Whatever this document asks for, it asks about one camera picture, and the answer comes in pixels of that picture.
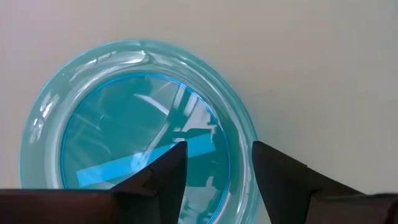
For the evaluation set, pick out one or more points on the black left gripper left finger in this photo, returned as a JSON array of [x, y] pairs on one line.
[[169, 174]]

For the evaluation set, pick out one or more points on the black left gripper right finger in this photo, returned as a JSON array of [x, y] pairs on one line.
[[280, 180]]

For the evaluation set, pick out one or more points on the blue tape strip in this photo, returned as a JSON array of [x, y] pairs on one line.
[[105, 172]]

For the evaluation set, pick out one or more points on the teal transparent plastic plate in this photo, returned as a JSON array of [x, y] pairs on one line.
[[109, 118]]

